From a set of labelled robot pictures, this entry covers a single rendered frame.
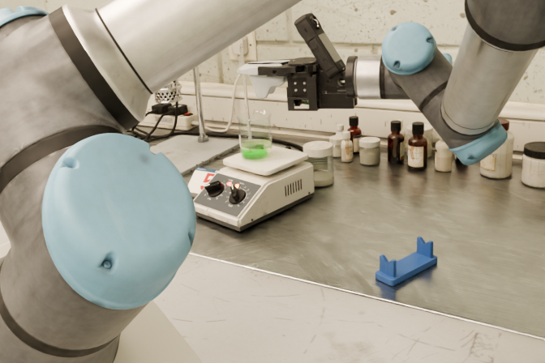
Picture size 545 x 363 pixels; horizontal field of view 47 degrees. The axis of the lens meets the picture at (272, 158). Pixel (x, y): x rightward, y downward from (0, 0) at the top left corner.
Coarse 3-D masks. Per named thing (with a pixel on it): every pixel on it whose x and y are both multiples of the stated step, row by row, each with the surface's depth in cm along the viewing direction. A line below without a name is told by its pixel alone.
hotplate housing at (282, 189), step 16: (240, 176) 112; (256, 176) 111; (272, 176) 110; (288, 176) 111; (304, 176) 114; (256, 192) 107; (272, 192) 109; (288, 192) 112; (304, 192) 115; (208, 208) 110; (256, 208) 107; (272, 208) 110; (224, 224) 108; (240, 224) 105
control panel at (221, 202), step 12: (216, 180) 114; (228, 180) 112; (240, 180) 111; (204, 192) 113; (228, 192) 110; (252, 192) 107; (204, 204) 110; (216, 204) 109; (228, 204) 108; (240, 204) 106
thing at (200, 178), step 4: (196, 172) 126; (200, 172) 126; (204, 172) 125; (208, 172) 125; (196, 176) 126; (200, 176) 125; (204, 176) 125; (208, 176) 124; (212, 176) 124; (192, 180) 125; (196, 180) 125; (200, 180) 125; (204, 180) 124; (208, 180) 124; (192, 184) 125; (196, 184) 124; (200, 184) 124; (204, 184) 124; (192, 188) 124; (196, 188) 124; (200, 188) 123
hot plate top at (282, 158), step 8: (280, 152) 117; (288, 152) 117; (296, 152) 117; (304, 152) 116; (224, 160) 115; (232, 160) 114; (240, 160) 114; (264, 160) 113; (272, 160) 113; (280, 160) 113; (288, 160) 112; (296, 160) 113; (240, 168) 112; (248, 168) 110; (256, 168) 110; (264, 168) 109; (272, 168) 109; (280, 168) 110
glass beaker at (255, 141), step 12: (240, 120) 111; (252, 120) 110; (264, 120) 111; (240, 132) 113; (252, 132) 111; (264, 132) 112; (240, 144) 114; (252, 144) 112; (264, 144) 112; (252, 156) 113; (264, 156) 113
